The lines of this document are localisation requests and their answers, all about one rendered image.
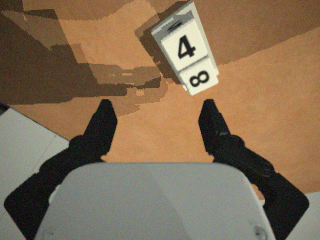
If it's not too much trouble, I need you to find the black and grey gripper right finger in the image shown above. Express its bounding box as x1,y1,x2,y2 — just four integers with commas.
198,99,310,240

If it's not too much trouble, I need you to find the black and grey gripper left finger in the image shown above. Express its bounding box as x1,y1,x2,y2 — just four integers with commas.
4,99,118,240

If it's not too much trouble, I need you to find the white cube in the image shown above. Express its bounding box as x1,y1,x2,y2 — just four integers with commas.
178,55,218,96
160,14,208,71

